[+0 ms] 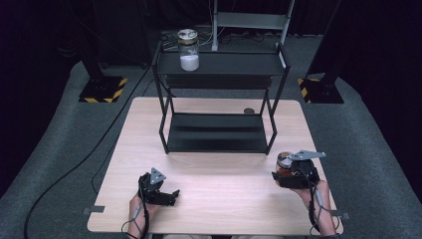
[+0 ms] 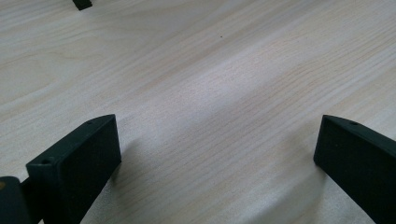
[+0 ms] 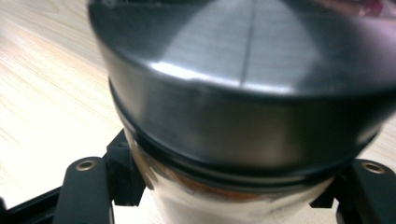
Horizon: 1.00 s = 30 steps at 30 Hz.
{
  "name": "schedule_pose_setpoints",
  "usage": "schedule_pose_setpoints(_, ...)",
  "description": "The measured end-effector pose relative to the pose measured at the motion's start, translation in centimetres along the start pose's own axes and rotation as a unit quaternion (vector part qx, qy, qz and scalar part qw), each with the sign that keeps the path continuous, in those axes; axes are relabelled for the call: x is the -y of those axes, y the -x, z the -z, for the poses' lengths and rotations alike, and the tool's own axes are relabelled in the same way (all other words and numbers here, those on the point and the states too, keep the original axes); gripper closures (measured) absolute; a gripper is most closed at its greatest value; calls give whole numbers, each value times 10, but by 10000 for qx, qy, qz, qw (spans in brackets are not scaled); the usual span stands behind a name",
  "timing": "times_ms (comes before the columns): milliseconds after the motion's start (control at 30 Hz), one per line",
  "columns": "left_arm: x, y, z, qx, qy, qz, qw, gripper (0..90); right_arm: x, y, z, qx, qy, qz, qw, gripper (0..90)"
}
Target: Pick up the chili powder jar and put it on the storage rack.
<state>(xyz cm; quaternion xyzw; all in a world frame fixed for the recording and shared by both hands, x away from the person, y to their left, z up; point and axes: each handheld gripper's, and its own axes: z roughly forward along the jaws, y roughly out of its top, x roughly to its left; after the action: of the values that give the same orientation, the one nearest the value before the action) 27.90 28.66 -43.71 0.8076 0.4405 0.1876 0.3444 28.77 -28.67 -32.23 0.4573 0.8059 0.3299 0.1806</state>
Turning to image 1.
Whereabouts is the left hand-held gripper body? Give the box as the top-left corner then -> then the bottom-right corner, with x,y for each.
137,166 -> 169,204

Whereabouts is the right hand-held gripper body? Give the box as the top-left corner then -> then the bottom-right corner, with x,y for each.
288,149 -> 326,189

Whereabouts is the glass jar with red contents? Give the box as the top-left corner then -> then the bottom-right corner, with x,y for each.
276,151 -> 295,177

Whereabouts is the black two-tier metal rack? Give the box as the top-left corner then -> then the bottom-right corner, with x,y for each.
151,41 -> 292,156

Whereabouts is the glass jar with white powder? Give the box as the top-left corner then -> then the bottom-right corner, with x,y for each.
176,28 -> 201,73

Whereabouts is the person's left hand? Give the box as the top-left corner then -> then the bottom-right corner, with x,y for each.
128,192 -> 160,220

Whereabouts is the person's right hand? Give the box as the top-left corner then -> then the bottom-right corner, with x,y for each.
292,180 -> 331,207

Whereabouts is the black stand with striped base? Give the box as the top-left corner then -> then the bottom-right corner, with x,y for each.
297,0 -> 346,105
79,0 -> 128,104

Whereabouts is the left hand-held gripper cable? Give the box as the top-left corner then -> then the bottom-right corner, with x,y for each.
120,185 -> 151,239

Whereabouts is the hand-held gripper cable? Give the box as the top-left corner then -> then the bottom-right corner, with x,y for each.
120,185 -> 151,239
307,185 -> 342,234

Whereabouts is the right hand-held gripper cable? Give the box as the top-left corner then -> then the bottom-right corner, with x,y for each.
307,185 -> 342,234

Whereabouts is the thin black looped floor cable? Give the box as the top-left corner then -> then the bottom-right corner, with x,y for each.
91,138 -> 119,196

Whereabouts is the long black floor cable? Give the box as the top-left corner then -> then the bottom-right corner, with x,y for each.
23,63 -> 157,239

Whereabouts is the grey metal stand frame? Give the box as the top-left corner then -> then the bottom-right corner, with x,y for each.
211,0 -> 296,53

